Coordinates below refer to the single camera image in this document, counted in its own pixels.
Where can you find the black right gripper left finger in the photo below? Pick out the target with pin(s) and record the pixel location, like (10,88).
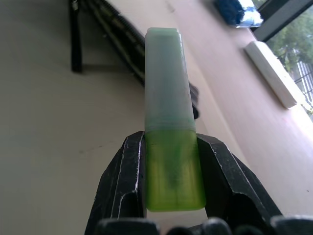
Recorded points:
(122,176)

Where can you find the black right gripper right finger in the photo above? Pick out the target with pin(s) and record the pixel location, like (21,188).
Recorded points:
(227,176)

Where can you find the green highlighter with translucent cap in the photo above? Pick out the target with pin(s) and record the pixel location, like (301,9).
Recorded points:
(171,122)

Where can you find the white rectangular block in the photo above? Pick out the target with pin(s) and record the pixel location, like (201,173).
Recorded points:
(269,73)

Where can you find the white window grille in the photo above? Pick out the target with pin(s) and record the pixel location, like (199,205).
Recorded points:
(304,78)

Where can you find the black metal table leg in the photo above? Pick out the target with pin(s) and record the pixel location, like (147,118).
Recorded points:
(76,36)

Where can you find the blue and white cloth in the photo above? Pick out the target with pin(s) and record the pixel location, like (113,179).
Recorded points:
(238,11)

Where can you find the black ribbed table rail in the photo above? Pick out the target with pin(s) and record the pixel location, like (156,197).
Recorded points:
(117,31)

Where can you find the dark window frame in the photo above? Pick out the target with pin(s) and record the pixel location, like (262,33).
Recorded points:
(278,18)

